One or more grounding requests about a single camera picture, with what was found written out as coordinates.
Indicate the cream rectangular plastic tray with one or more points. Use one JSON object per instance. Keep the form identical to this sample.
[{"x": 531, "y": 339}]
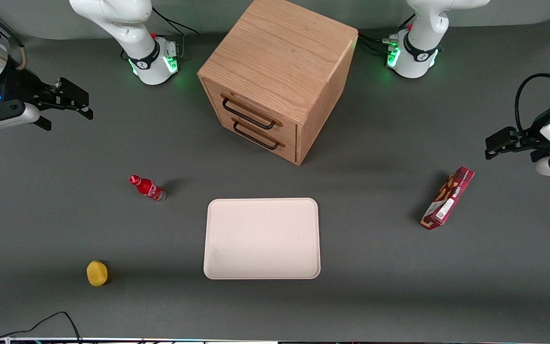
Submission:
[{"x": 261, "y": 239}]

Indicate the oak wooden drawer cabinet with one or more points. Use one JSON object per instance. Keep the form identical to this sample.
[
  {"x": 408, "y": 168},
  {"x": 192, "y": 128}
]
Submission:
[{"x": 280, "y": 52}]

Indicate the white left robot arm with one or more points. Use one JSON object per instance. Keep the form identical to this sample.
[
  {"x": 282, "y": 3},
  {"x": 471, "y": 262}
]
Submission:
[{"x": 423, "y": 28}]

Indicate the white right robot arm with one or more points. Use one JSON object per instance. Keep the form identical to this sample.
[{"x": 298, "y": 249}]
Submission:
[{"x": 112, "y": 19}]

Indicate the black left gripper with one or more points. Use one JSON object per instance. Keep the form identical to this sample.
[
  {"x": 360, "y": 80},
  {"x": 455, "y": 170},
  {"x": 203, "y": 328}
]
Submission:
[{"x": 531, "y": 137}]

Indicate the red tartan shortbread box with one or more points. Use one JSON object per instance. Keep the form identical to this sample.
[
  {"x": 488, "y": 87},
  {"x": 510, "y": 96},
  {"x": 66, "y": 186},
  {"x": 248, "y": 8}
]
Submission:
[{"x": 448, "y": 197}]

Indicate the small red soda bottle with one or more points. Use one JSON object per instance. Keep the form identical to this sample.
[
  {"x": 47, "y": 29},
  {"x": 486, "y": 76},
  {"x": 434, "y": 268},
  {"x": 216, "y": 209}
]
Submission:
[{"x": 147, "y": 188}]

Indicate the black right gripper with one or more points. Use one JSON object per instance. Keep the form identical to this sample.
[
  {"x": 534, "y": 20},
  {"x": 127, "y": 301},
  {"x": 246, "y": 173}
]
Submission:
[{"x": 21, "y": 85}]

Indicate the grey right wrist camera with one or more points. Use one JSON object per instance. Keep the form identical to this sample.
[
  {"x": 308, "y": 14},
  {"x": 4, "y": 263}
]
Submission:
[{"x": 17, "y": 117}]

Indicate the yellow lemon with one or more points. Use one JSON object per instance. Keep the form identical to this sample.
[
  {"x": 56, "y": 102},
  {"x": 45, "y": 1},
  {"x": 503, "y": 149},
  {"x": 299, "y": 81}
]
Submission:
[{"x": 97, "y": 273}]

